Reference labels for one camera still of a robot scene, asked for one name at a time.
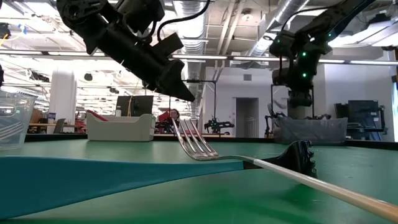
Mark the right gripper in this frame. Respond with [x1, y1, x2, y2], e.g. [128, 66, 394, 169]
[288, 63, 317, 108]

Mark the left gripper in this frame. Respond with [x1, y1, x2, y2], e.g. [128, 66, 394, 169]
[99, 23, 197, 103]

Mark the person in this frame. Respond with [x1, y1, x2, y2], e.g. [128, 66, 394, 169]
[167, 108, 182, 135]

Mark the dark tinted plastic bin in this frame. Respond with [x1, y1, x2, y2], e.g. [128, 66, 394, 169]
[271, 116, 348, 146]

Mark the red machine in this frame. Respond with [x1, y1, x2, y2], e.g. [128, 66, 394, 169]
[156, 110, 171, 134]

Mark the black monitor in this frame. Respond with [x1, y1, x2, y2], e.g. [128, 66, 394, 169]
[115, 95, 154, 118]

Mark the grey doorway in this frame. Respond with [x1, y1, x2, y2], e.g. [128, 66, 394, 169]
[234, 97, 261, 138]

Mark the black workstation with monitors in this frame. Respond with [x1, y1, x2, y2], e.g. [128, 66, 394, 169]
[334, 99, 389, 142]

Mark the white plastic bin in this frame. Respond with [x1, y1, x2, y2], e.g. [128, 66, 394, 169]
[86, 111, 157, 142]

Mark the white round column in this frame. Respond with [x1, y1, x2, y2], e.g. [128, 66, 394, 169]
[49, 67, 78, 135]

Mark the teal spoon bottom centre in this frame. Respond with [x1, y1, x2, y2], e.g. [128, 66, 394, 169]
[0, 139, 318, 221]

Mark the clear plastic bin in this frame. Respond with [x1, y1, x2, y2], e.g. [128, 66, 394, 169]
[0, 90, 38, 152]

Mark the black hanging device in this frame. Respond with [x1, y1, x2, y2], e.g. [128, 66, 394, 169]
[0, 22, 12, 40]

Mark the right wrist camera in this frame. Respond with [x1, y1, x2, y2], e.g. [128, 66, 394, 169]
[271, 67, 292, 87]

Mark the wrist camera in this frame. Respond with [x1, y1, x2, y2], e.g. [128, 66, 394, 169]
[271, 67, 292, 87]
[151, 32, 185, 60]

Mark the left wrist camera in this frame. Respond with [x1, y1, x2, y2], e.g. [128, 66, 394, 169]
[151, 32, 185, 60]

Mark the silver ventilation duct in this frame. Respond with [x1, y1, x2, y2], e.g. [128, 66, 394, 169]
[172, 0, 215, 116]

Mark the orange-handled silver fork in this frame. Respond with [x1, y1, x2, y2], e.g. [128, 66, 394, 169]
[170, 116, 398, 223]

